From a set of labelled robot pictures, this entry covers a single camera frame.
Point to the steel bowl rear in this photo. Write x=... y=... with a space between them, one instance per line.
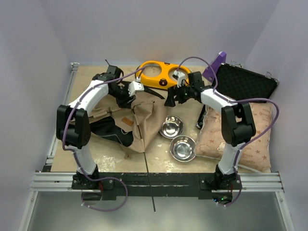
x=172 y=127

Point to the steel bowl front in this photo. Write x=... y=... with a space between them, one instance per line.
x=182 y=148

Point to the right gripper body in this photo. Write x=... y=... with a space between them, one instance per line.
x=184 y=94

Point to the beige pet tent fabric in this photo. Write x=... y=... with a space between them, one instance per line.
x=110 y=122

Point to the aluminium rail frame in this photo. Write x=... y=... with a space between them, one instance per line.
x=62 y=182

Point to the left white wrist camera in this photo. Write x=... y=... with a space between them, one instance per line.
x=135 y=86

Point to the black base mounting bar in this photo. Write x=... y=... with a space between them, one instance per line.
x=200 y=185

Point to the black foam-lined case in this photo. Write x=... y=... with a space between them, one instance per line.
x=239 y=84

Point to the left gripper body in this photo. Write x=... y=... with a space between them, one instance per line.
x=121 y=92

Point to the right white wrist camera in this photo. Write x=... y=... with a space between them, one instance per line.
x=179 y=77

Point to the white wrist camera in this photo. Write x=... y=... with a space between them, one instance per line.
x=135 y=86
x=179 y=77

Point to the steel bowl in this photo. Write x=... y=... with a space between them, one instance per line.
x=172 y=127
x=182 y=148

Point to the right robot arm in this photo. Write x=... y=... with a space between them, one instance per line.
x=237 y=123

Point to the yellow double bowl holder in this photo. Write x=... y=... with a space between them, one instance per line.
x=157 y=74

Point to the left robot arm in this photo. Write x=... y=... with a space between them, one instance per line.
x=73 y=125

